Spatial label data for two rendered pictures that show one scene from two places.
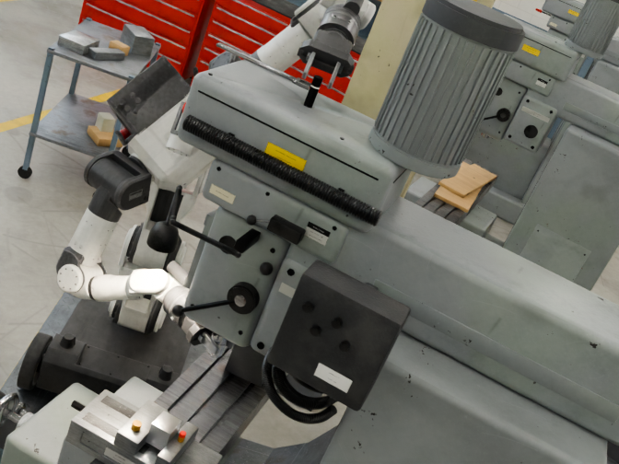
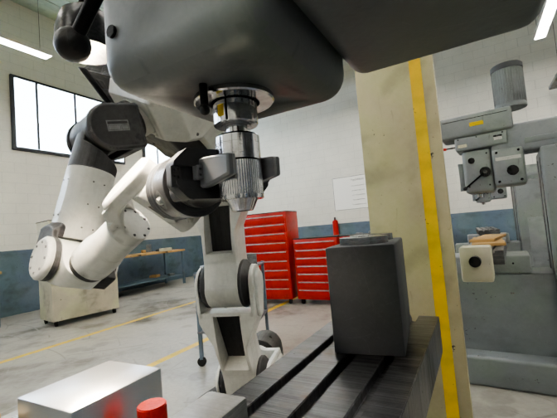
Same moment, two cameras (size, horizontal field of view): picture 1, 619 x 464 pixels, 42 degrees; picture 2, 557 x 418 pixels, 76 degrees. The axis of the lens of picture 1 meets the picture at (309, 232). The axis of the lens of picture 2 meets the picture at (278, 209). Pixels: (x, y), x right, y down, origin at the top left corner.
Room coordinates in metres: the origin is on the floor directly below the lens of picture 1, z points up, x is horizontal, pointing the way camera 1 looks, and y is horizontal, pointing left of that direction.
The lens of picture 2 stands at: (1.31, -0.04, 1.17)
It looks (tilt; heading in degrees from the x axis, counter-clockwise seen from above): 3 degrees up; 18
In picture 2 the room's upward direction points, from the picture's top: 5 degrees counter-clockwise
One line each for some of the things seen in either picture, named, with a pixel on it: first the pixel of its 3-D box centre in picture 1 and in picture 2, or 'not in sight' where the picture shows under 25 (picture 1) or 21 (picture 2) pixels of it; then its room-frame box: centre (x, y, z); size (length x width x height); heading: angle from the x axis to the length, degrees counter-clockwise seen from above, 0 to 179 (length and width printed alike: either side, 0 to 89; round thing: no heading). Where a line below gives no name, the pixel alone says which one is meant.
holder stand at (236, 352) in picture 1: (262, 334); (371, 284); (2.05, 0.01, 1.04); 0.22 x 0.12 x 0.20; 176
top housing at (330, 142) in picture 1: (301, 140); not in sight; (1.65, 0.09, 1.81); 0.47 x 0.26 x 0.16; 78
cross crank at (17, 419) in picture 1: (13, 416); not in sight; (1.75, 0.60, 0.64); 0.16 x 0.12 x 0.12; 78
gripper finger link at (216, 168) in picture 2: (208, 343); (213, 168); (1.63, 0.13, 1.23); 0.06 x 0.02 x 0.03; 56
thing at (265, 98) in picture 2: not in sight; (234, 100); (1.65, 0.11, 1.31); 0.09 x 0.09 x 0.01
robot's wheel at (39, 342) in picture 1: (35, 361); not in sight; (2.17, 0.71, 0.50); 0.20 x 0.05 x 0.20; 7
